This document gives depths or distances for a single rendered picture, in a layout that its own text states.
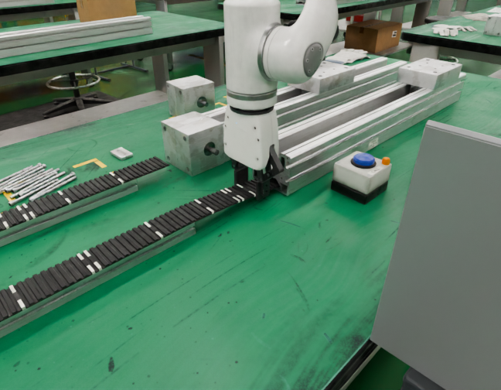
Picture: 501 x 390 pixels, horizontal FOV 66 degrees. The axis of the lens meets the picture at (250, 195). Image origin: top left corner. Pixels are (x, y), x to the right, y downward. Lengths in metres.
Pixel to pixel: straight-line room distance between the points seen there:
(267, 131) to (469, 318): 0.39
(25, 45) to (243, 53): 1.60
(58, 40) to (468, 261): 2.00
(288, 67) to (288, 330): 0.35
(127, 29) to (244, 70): 1.73
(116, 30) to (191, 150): 1.54
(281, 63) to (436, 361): 0.41
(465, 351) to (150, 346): 0.35
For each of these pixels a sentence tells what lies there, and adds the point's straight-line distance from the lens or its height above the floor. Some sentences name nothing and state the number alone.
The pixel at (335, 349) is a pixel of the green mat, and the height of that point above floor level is 0.78.
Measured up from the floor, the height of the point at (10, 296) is 0.81.
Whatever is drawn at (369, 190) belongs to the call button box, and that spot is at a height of 0.81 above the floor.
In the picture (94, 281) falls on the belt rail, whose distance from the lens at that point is 0.60.
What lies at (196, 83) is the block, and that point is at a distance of 1.11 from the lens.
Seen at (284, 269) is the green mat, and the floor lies 0.78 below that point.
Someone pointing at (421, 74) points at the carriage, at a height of 0.90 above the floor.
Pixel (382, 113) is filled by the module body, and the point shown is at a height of 0.86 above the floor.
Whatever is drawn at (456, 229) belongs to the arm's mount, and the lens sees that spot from 0.39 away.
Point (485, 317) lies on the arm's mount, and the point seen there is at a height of 0.90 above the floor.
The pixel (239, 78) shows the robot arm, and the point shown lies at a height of 1.02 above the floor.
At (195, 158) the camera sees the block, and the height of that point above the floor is 0.82.
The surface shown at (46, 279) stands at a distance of 0.60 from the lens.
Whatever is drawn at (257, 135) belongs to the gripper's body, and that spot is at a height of 0.93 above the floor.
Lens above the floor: 1.19
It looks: 33 degrees down
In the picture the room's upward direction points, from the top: straight up
